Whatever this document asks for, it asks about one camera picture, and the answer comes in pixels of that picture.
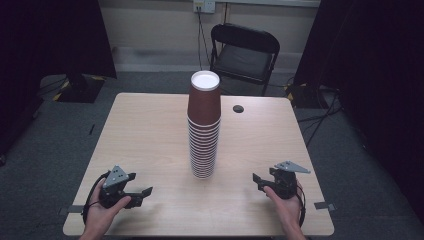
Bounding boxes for left hand-held gripper black cable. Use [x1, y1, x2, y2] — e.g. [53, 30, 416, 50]
[82, 170, 111, 225]

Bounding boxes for person's right hand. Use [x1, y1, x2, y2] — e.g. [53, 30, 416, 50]
[264, 181, 304, 234]

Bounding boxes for black folding chair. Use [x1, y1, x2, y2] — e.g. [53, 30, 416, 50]
[209, 22, 281, 97]

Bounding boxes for white wall socket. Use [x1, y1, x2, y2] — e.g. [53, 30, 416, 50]
[193, 0, 216, 14]

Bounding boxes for right hand-held gripper black cable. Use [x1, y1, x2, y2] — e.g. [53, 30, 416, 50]
[295, 184, 307, 228]

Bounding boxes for black cable from wall socket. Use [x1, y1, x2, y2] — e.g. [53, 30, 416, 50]
[197, 6, 212, 72]

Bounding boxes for black stand base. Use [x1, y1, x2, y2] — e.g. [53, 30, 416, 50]
[285, 83, 330, 110]
[53, 73, 106, 104]

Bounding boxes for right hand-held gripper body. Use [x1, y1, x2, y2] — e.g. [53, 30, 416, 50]
[271, 160, 312, 200]

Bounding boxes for hand-held gripper black cable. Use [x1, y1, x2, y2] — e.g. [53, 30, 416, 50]
[82, 170, 111, 225]
[295, 184, 307, 228]

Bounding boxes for person's left hand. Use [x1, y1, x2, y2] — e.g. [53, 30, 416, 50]
[83, 179, 133, 234]

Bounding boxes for grey tape strip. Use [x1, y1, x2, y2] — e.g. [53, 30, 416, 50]
[313, 201, 336, 212]
[58, 204, 85, 216]

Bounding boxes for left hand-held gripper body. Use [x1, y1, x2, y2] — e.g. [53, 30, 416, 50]
[99, 165, 130, 210]

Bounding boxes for black curtain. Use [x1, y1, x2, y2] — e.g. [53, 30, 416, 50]
[293, 0, 424, 223]
[0, 0, 118, 158]

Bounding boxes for stack of brown paper cups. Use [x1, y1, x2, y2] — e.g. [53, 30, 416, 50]
[186, 70, 222, 180]

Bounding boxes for black floor cables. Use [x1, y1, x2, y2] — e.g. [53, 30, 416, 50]
[296, 84, 344, 148]

